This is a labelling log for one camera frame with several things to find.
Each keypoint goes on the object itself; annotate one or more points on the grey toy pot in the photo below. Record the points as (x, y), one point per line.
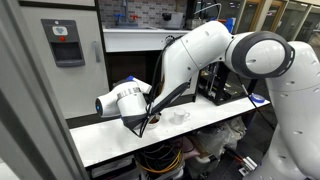
(172, 20)

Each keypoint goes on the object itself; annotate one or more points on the clear plastic bag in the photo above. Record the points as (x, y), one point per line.
(213, 138)

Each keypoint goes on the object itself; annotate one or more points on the grey stove knob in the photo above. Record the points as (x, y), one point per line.
(169, 39)

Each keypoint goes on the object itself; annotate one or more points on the white bowl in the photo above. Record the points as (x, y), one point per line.
(156, 126)

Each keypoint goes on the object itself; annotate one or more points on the grey vertical panel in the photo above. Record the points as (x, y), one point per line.
(20, 116)

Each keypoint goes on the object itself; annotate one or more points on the silver metal bracket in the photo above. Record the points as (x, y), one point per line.
(248, 165)

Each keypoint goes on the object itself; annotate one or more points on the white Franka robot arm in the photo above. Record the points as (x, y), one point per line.
(260, 56)

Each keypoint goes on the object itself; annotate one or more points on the grey dispenser panel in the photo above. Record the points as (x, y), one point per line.
(63, 43)

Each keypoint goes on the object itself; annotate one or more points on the toy sink faucet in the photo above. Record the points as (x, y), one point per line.
(124, 15)

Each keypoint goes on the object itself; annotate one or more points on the black metal frame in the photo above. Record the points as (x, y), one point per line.
(220, 93)

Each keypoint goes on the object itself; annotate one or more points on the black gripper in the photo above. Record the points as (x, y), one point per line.
(134, 122)

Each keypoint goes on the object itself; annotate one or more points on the grey metal box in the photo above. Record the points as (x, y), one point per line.
(194, 24)

